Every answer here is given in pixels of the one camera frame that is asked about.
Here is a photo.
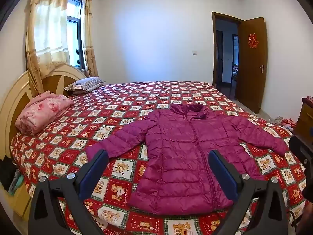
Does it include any pile of clothes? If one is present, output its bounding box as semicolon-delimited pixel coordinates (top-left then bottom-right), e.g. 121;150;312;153
273;116;297;131

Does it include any red bear-print bedspread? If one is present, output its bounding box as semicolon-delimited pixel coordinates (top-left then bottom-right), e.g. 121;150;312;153
10;80;307;235

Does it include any striped pillow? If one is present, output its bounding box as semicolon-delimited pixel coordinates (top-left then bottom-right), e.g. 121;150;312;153
64;77;106;94

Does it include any dark cloth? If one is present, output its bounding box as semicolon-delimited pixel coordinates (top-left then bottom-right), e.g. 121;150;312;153
0;157;17;192

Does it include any window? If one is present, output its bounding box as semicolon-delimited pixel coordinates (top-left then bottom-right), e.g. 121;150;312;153
66;0;85;70

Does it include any brown wooden door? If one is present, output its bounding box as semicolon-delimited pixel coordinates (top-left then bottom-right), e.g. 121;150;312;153
237;17;268;114

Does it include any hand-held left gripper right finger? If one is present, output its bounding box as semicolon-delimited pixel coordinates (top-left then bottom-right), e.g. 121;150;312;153
208;149;289;235

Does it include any red paper door decoration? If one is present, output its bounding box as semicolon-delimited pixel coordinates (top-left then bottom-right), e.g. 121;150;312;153
248;33;258;50

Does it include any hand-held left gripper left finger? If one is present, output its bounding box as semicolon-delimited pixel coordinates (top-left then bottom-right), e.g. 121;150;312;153
28;149;109;235

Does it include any dark wooden door frame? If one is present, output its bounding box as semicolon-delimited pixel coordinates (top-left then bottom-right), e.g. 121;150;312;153
211;11;242;99

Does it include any cream wooden headboard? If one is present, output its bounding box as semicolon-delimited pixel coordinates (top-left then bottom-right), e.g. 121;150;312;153
0;62;86;159

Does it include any brown wooden cabinet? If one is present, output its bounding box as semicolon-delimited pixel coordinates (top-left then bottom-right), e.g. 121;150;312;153
295;97;313;135

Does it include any pink folded blanket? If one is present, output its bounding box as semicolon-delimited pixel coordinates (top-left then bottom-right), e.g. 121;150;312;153
15;91;74;135

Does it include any teal cloth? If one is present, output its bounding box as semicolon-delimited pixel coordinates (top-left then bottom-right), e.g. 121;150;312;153
8;169;24;196

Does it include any purple puffer jacket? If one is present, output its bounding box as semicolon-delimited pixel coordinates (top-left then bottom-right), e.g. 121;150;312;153
86;104;288;216

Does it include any black cable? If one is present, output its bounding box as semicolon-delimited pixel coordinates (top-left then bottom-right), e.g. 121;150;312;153
290;209;299;228

